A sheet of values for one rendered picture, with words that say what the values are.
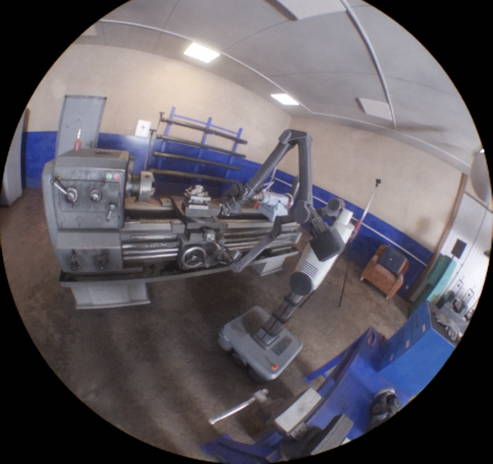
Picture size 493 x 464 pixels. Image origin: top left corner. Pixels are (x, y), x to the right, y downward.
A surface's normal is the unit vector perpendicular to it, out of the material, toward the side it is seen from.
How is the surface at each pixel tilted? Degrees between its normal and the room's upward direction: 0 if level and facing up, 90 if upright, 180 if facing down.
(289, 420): 0
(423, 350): 90
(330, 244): 90
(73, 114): 90
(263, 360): 0
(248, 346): 0
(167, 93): 90
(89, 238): 32
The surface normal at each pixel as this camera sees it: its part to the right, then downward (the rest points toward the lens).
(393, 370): -0.76, -0.01
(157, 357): 0.30, -0.89
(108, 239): 0.56, -0.51
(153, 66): 0.57, 0.46
